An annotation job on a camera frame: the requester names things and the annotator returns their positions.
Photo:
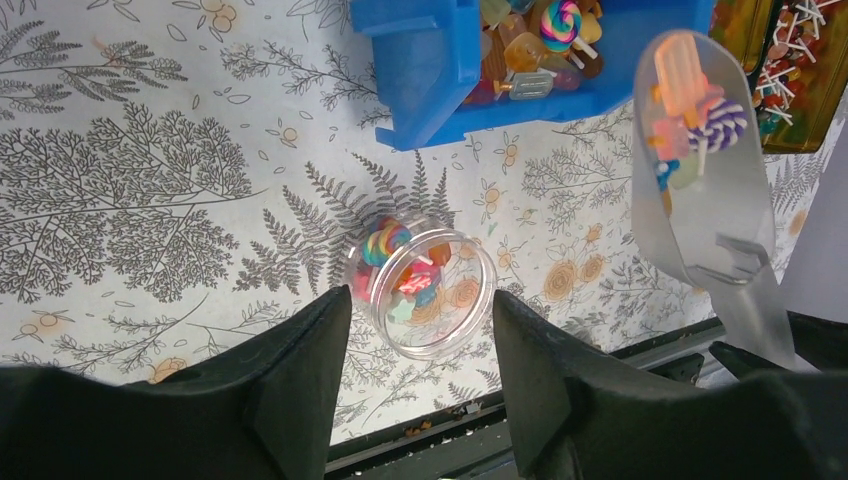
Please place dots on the gold tin with gummy candies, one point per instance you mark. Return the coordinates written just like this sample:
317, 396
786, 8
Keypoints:
740, 26

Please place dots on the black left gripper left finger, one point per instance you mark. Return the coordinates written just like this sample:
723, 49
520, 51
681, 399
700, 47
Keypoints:
260, 410

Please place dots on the floral patterned table mat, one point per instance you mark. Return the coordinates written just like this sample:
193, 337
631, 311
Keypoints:
178, 176

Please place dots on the translucent plastic scoop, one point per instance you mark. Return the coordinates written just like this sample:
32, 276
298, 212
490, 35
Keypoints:
701, 209

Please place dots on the gold tin with lollipops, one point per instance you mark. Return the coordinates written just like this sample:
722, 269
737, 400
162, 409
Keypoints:
803, 75

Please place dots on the clear glass jar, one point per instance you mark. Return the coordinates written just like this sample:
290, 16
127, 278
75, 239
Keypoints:
425, 287

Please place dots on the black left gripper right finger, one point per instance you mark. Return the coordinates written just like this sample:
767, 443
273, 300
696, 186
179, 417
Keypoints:
575, 412

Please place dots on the blue plastic bin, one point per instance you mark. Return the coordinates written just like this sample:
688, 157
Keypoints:
427, 59

